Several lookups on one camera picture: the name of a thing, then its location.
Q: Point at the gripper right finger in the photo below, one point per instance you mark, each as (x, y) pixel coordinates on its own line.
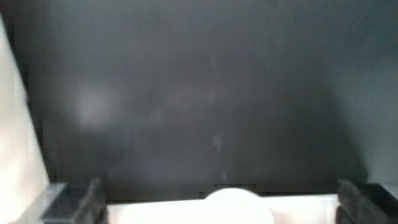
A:
(369, 203)

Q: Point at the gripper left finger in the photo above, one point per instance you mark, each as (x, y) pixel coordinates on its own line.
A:
(79, 206)

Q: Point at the white front drawer tray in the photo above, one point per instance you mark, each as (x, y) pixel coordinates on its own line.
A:
(232, 206)

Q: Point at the white front barrier wall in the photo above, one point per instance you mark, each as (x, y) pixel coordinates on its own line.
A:
(24, 177)

